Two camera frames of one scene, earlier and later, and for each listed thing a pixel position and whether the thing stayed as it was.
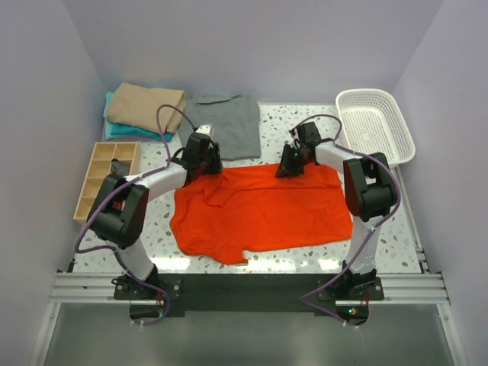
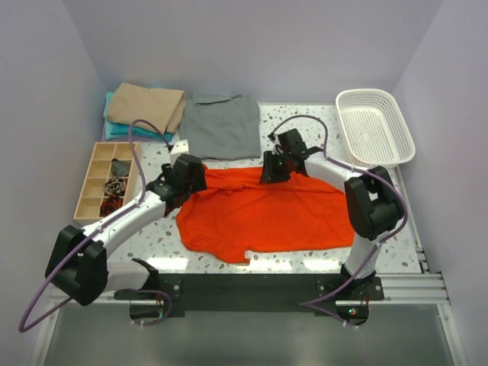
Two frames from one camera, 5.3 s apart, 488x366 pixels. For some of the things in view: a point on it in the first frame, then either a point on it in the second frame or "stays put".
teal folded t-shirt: [116, 130] stays put
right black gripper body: [294, 163] -> [277, 167]
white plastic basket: [374, 123] stays put
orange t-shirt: [251, 207] stays put
